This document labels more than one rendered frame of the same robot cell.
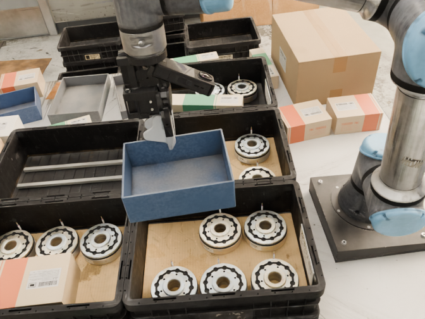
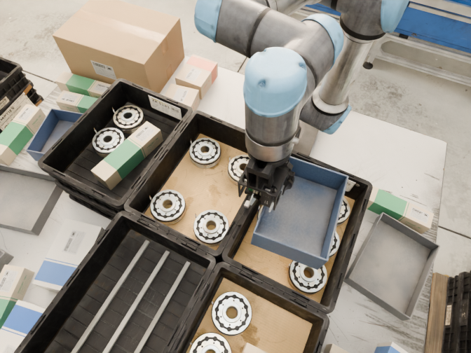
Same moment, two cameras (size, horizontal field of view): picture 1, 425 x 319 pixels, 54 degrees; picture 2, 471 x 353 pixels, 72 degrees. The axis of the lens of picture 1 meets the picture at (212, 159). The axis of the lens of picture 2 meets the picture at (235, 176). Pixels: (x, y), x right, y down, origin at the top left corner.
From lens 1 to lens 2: 72 cm
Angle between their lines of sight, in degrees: 44
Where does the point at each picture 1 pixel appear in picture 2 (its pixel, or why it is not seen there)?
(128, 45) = (283, 152)
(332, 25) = (117, 16)
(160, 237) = (249, 262)
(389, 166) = (340, 92)
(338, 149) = (216, 107)
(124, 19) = (288, 132)
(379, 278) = (324, 157)
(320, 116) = (190, 94)
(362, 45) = (162, 21)
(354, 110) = (201, 73)
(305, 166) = not seen: hidden behind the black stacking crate
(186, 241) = not seen: hidden behind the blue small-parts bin
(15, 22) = not seen: outside the picture
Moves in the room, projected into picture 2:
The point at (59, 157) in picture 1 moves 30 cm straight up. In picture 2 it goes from (74, 319) to (5, 301)
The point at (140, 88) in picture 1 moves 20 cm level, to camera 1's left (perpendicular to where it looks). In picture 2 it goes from (275, 179) to (223, 291)
